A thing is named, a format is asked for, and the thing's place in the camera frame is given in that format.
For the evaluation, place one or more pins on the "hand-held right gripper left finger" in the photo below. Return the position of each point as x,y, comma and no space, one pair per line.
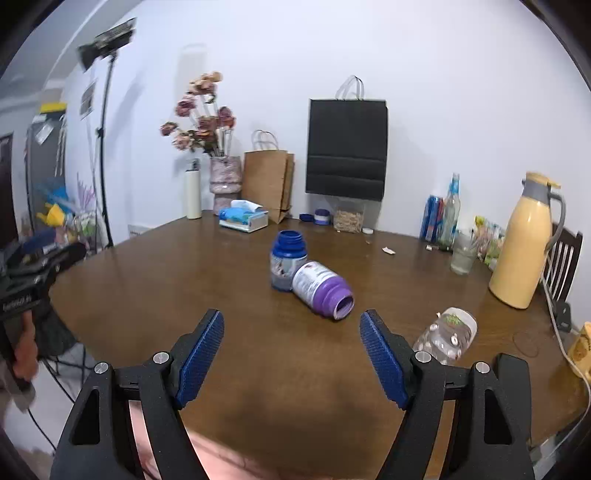
202,361

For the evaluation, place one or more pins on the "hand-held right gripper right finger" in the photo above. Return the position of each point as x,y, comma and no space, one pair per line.
381,364

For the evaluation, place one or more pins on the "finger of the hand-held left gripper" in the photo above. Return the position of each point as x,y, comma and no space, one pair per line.
64,258
38,242

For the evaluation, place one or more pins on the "clear plastic bottle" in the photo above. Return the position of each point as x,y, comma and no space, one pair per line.
447,334

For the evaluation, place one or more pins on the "person's left forearm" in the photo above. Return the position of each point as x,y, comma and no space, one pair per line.
18,394

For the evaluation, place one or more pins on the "person's left hand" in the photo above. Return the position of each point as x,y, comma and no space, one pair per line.
27,350

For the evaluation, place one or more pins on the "colourful toy pile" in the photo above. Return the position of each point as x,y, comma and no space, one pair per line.
64,217

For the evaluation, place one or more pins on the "dark refrigerator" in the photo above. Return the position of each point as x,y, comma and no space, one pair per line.
44,161

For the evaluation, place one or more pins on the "purple plastic bottle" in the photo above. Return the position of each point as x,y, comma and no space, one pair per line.
321,288

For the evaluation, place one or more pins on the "person's leg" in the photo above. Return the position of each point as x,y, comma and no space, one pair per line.
226,457

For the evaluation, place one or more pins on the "paper scrap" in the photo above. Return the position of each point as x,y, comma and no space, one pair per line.
389,250

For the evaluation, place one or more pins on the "black light stand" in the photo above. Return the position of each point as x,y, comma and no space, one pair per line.
105,138

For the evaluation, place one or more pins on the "blue plastic bottle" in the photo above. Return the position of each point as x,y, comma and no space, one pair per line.
287,265

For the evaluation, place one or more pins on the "clear drinking glass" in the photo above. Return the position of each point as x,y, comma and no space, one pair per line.
463,257

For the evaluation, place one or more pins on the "white thermos bottle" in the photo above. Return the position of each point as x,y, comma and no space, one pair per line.
193,191

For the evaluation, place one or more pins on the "blue tissue box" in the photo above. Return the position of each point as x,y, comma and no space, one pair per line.
243,217

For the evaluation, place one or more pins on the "glass jar of grains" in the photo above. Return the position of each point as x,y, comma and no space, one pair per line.
349,216

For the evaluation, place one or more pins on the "blue drink can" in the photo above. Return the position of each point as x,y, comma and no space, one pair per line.
431,219

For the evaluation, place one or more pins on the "small blue white jar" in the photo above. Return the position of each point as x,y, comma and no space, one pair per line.
322,216

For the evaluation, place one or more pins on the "green snack packets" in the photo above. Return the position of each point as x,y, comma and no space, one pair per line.
489,240

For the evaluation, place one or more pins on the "clear glass bottle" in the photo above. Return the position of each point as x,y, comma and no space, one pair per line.
450,214

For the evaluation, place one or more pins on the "pink speckled vase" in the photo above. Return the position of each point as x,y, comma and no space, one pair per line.
225,182

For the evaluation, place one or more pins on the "yellow thermos jug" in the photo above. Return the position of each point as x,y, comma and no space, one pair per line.
524,244

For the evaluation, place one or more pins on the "black power adapter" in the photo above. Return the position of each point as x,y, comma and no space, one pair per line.
563,314

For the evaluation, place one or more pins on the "brown paper bag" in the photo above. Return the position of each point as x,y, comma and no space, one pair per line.
269,182

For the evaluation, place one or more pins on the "dried flower bouquet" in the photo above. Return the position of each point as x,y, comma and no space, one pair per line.
203,124

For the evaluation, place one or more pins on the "yellow mug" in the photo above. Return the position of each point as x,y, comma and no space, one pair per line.
582,348

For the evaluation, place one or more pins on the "dark wooden chair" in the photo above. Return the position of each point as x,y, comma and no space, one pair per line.
561,263

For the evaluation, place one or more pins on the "black paper bag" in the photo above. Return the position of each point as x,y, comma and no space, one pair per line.
347,147

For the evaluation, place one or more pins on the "wall paper notice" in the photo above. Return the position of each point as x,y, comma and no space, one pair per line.
87,99

